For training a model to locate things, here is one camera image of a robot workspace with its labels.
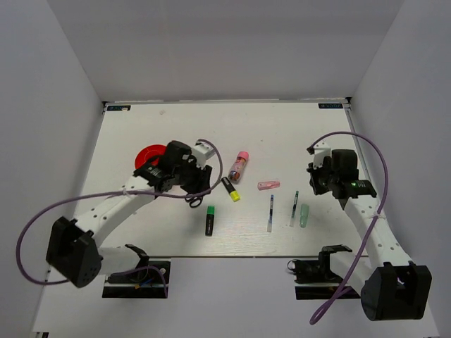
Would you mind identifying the right blue table label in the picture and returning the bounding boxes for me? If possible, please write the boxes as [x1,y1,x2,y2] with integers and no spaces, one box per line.
[318,103,343,109]

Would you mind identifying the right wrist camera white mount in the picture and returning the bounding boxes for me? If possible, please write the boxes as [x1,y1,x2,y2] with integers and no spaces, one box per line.
[307,142,331,169]

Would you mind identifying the yellow capped black highlighter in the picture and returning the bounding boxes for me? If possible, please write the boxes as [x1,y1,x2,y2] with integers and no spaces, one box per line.
[221,177,240,202]

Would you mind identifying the blue table label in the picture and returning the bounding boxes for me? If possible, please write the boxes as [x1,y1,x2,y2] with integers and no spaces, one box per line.
[318,103,343,109]
[106,105,131,111]

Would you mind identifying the pink capped clear marker tube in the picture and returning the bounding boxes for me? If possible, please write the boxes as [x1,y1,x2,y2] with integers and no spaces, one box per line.
[228,151,249,183]

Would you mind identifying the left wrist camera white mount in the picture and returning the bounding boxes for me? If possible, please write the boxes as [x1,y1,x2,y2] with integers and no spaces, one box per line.
[191,141,215,169]

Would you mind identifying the black handled scissors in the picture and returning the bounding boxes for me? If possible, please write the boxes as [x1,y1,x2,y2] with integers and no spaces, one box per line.
[185,193,204,208]

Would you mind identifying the blue gel pen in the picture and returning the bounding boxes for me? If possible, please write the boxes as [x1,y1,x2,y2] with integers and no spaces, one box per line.
[267,194,274,233]

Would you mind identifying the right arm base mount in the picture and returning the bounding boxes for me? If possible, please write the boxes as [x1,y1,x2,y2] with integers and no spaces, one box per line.
[287,259,342,301]

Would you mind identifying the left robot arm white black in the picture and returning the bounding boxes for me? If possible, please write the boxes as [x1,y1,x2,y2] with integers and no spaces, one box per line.
[46,139,218,288]

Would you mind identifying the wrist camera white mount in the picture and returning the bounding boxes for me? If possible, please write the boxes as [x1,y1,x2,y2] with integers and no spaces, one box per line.
[307,142,331,169]
[191,141,215,169]

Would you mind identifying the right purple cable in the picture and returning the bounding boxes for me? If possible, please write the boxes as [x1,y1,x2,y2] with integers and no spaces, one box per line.
[309,131,390,325]

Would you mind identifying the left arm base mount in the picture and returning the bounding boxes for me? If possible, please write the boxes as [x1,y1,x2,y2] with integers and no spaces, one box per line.
[102,259,171,299]

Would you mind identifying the pink translucent eraser case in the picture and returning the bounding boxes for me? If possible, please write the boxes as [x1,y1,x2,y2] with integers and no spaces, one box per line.
[257,180,280,191]

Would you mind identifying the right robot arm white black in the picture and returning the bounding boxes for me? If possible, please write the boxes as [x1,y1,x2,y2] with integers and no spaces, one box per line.
[307,144,432,321]

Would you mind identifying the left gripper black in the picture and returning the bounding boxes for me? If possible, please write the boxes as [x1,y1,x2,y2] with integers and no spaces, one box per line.
[173,156,212,197]

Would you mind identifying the left blue table label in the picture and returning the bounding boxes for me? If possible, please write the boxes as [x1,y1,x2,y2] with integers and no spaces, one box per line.
[106,105,131,111]

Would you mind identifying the green gel pen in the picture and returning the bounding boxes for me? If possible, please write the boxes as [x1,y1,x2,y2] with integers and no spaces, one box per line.
[289,190,299,227]

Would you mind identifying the red round pen holder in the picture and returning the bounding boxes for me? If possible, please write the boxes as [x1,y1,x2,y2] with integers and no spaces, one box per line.
[135,144,166,169]

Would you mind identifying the green capped black highlighter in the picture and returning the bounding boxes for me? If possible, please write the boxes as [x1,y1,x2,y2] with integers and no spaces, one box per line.
[205,206,215,237]

